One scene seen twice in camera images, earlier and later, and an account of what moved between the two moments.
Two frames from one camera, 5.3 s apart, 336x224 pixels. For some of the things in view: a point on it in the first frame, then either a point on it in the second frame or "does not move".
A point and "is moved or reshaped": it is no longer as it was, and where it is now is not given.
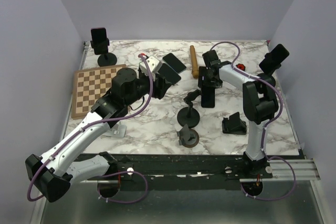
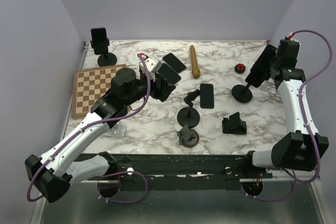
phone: [208, 97] does not move
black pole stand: [269, 78] -> [242, 93]
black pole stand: [101, 47] does not move
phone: [274, 59] is moved or reshaped
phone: [100, 42] does not move
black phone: [168, 74] does not move
